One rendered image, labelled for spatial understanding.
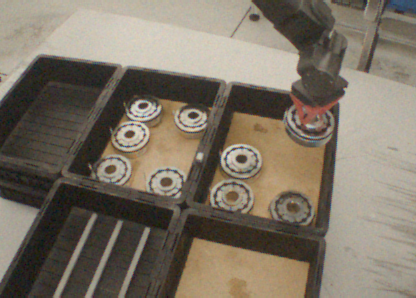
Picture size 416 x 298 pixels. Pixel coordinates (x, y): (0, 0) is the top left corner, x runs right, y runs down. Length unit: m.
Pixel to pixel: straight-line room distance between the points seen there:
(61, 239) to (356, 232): 0.75
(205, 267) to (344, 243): 0.40
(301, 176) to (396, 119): 0.52
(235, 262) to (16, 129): 0.74
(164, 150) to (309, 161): 0.37
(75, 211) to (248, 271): 0.43
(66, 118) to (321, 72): 0.79
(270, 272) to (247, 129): 0.41
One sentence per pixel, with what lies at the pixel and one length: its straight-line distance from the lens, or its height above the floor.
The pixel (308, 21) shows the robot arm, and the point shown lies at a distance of 0.71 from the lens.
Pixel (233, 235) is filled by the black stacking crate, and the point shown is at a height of 0.88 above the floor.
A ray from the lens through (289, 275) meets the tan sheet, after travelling 0.92.
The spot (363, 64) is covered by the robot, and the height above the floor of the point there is 0.64.
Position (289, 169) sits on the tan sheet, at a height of 0.83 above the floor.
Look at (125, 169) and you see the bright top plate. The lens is 1.03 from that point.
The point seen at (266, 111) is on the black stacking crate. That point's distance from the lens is 1.15.
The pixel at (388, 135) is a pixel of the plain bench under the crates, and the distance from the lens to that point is 1.40.
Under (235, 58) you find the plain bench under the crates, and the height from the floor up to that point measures 0.70.
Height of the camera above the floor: 1.67
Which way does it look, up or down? 50 degrees down
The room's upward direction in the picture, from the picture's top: 3 degrees counter-clockwise
